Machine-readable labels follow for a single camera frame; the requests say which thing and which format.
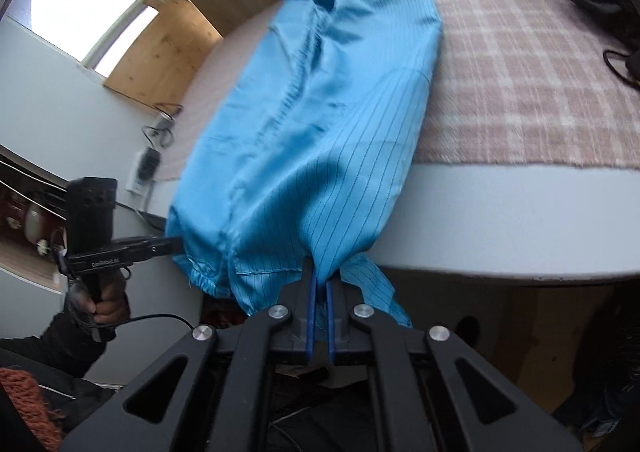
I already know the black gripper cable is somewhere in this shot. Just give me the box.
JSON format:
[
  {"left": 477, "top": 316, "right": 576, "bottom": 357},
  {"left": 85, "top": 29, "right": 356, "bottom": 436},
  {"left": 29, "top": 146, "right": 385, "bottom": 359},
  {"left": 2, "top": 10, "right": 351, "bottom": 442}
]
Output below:
[{"left": 90, "top": 314, "right": 197, "bottom": 333}]

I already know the pine wood panel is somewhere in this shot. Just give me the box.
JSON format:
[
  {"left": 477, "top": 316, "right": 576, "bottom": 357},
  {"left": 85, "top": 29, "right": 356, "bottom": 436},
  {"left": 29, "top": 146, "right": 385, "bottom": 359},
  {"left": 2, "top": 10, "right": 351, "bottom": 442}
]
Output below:
[{"left": 104, "top": 0, "right": 224, "bottom": 119}]

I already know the black charger cable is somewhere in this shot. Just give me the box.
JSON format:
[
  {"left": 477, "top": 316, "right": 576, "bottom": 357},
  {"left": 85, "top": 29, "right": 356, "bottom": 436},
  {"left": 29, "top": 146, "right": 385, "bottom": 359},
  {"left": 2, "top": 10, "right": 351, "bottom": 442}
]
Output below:
[{"left": 141, "top": 103, "right": 183, "bottom": 150}]

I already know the black power adapter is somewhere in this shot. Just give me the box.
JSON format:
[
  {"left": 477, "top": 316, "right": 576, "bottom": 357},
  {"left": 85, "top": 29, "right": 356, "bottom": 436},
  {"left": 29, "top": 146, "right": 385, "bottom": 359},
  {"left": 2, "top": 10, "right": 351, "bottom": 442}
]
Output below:
[{"left": 136, "top": 149, "right": 162, "bottom": 183}]

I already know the dark wooden cabinet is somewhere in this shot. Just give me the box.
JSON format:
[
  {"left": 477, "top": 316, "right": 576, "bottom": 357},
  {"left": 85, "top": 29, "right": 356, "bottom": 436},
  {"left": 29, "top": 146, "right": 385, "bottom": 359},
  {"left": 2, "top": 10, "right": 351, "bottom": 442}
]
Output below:
[{"left": 0, "top": 144, "right": 71, "bottom": 293}]

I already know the blue striped coat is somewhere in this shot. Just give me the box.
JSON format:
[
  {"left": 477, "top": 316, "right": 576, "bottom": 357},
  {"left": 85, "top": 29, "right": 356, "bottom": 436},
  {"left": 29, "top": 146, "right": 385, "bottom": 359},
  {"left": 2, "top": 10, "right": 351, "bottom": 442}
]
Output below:
[{"left": 165, "top": 0, "right": 445, "bottom": 330}]

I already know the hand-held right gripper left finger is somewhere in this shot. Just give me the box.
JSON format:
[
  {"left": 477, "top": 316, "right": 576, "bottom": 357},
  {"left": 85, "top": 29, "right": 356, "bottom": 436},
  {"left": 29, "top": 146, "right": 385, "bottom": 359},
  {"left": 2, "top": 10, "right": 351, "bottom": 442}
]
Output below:
[{"left": 60, "top": 256, "right": 318, "bottom": 452}]

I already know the person's left forearm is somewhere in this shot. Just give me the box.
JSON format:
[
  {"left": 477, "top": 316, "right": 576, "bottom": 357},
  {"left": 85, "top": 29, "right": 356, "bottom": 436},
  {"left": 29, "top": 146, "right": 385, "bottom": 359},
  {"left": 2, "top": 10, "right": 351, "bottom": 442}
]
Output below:
[{"left": 0, "top": 312, "right": 126, "bottom": 383}]

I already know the white power strip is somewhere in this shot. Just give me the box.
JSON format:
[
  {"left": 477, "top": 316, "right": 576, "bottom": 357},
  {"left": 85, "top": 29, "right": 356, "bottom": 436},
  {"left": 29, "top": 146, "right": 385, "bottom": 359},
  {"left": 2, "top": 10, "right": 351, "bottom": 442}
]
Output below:
[{"left": 125, "top": 152, "right": 151, "bottom": 197}]

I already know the pink plaid mat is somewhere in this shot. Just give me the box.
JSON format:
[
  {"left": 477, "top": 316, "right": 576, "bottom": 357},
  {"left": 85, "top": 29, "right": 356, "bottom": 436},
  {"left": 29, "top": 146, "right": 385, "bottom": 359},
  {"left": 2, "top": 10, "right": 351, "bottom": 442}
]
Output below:
[{"left": 155, "top": 0, "right": 640, "bottom": 183}]

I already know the person's left hand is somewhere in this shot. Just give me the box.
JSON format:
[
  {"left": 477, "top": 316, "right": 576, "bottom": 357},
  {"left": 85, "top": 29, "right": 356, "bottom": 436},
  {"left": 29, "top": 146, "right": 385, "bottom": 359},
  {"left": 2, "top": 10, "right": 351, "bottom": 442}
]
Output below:
[{"left": 65, "top": 274, "right": 132, "bottom": 340}]

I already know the orange knitted cloth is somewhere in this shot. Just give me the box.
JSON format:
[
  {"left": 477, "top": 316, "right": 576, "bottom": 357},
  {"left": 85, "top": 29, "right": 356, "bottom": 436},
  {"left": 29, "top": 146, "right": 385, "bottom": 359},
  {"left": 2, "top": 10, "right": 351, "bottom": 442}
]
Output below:
[{"left": 0, "top": 367, "right": 66, "bottom": 452}]

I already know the person's black jacket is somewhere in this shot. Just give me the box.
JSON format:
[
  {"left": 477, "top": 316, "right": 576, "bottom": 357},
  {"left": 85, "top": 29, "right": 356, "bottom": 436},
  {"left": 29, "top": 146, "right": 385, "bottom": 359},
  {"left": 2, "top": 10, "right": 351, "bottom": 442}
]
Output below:
[{"left": 0, "top": 337, "right": 131, "bottom": 452}]

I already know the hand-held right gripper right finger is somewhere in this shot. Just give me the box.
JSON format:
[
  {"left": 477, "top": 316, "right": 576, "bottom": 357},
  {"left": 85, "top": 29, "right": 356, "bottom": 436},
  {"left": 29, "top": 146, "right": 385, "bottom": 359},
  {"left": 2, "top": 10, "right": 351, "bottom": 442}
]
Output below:
[{"left": 325, "top": 268, "right": 583, "bottom": 452}]

